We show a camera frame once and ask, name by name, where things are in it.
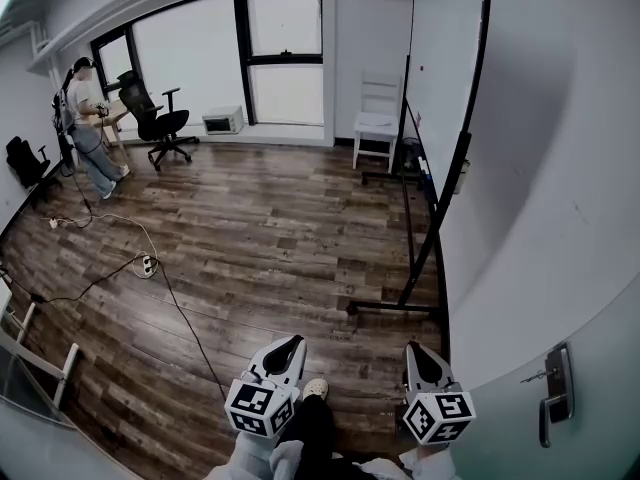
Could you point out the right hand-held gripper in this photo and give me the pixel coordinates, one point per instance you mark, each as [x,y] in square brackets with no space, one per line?
[440,415]

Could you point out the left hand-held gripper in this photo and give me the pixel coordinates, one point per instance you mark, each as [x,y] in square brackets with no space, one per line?
[260,405]

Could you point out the person's left forearm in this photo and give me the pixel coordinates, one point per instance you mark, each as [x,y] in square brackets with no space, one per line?
[245,455]

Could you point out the person's right forearm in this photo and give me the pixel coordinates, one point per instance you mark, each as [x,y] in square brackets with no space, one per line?
[430,463]

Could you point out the person's cream shoe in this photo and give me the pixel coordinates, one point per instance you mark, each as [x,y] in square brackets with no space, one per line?
[316,389]

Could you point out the person's leg in black trousers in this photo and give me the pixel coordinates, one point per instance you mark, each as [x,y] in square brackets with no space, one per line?
[312,433]

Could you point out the white power strip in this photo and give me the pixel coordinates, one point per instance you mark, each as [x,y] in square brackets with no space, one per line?
[146,266]

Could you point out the black floor fan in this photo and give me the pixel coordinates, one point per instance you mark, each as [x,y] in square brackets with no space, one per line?
[411,150]

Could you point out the white toaster oven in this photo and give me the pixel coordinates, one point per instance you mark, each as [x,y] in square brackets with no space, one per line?
[222,120]

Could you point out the white wooden chair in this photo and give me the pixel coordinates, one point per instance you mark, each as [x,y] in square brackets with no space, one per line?
[376,124]

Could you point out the black office chair with armrests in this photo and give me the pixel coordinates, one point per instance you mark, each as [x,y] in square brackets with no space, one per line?
[160,123]

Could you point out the light wooden table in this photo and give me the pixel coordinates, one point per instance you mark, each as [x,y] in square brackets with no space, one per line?
[116,114]

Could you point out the whiteboard on black stand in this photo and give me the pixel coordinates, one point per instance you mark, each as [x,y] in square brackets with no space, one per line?
[445,68]

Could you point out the white frame table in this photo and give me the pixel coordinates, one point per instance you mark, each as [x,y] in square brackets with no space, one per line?
[65,373]

